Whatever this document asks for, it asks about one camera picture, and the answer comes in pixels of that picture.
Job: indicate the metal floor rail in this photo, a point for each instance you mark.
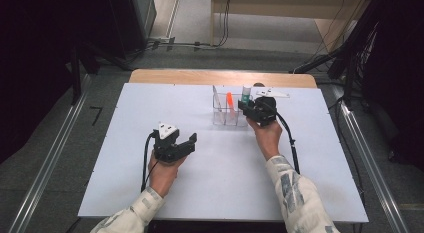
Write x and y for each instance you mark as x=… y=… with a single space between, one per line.
x=50 y=163
x=370 y=163

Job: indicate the person's left hand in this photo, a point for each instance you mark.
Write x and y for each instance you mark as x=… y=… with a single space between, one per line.
x=165 y=178

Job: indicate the clear plastic organizer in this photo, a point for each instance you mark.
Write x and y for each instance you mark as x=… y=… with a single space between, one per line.
x=226 y=118

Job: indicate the black cabinet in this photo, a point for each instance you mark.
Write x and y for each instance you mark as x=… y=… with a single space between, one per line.
x=133 y=23

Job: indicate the person's right hand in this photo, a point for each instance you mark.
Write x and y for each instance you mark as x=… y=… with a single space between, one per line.
x=266 y=139

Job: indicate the orange highlighter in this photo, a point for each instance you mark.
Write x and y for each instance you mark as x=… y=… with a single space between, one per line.
x=230 y=103

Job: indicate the light wooden furniture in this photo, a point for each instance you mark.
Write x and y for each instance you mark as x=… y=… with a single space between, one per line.
x=283 y=6

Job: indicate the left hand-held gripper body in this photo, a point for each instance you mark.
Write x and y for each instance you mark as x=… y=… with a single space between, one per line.
x=166 y=144

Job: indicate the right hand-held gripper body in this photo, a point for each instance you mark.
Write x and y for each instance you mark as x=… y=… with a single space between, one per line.
x=263 y=111

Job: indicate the white green glue stick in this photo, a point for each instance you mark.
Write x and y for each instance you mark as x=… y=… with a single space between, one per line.
x=246 y=93

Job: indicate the wooden table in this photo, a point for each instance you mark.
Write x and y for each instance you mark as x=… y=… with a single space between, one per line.
x=186 y=78

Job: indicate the white table board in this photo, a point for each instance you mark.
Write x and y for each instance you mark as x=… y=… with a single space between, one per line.
x=216 y=193

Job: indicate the black tripod stand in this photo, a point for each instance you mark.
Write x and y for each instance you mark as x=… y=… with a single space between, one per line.
x=80 y=63

